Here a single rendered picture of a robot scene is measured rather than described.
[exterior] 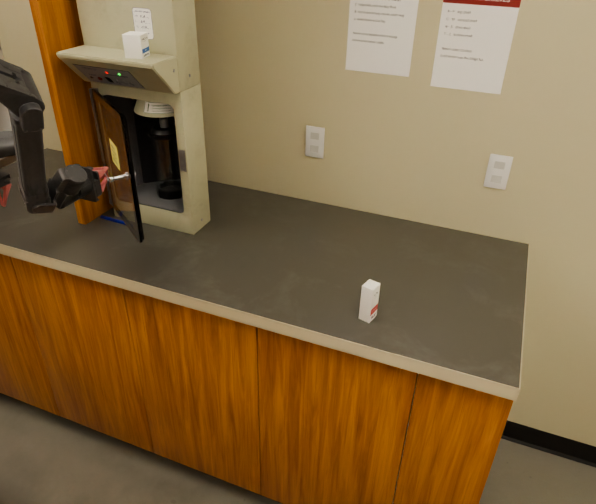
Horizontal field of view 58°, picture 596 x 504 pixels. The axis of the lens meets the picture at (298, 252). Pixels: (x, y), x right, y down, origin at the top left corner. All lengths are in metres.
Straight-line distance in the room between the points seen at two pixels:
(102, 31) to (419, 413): 1.38
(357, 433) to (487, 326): 0.48
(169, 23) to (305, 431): 1.23
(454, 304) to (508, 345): 0.19
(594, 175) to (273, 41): 1.11
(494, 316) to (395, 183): 0.63
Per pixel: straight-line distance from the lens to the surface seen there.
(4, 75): 1.16
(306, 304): 1.47
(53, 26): 1.78
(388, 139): 1.87
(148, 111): 1.73
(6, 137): 1.73
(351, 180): 1.96
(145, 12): 1.63
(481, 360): 1.39
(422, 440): 1.58
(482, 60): 1.76
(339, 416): 1.61
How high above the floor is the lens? 1.84
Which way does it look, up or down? 32 degrees down
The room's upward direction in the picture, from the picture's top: 1 degrees clockwise
